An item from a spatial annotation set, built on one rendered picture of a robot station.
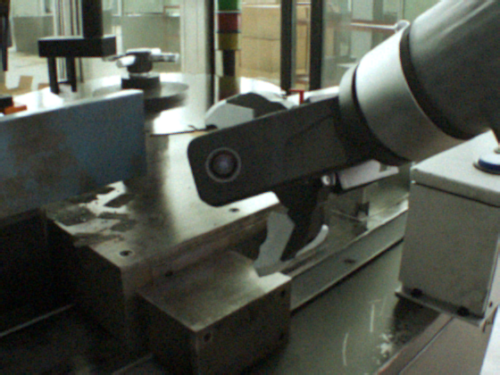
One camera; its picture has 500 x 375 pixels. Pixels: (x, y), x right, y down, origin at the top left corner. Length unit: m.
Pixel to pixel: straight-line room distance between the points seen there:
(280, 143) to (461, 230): 0.27
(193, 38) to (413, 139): 0.96
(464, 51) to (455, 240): 0.32
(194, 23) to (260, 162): 0.91
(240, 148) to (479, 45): 0.16
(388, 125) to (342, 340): 0.28
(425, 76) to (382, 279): 0.40
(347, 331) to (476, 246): 0.15
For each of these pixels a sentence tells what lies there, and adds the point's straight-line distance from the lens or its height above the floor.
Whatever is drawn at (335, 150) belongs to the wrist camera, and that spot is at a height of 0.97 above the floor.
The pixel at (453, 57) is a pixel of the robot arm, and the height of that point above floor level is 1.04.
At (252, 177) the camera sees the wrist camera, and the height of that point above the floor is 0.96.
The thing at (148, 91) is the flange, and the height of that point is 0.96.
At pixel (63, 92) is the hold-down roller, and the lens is 0.57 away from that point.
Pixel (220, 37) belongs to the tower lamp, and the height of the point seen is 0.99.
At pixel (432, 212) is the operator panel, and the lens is 0.56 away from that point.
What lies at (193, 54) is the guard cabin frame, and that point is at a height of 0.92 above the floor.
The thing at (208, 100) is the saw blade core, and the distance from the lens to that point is 0.58.
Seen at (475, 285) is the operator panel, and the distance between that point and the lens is 0.56.
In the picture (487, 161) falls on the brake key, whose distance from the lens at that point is 0.57.
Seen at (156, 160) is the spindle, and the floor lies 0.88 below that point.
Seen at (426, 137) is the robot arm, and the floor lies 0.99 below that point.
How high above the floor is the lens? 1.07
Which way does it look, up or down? 21 degrees down
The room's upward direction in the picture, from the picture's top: straight up
